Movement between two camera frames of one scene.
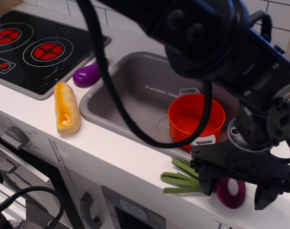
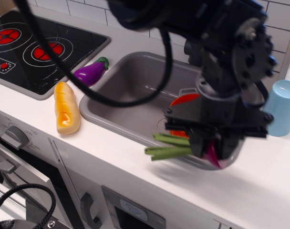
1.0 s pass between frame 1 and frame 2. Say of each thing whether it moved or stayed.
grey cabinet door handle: stayed
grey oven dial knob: stayed
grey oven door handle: stayed
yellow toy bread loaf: stayed
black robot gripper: moved
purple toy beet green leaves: moved
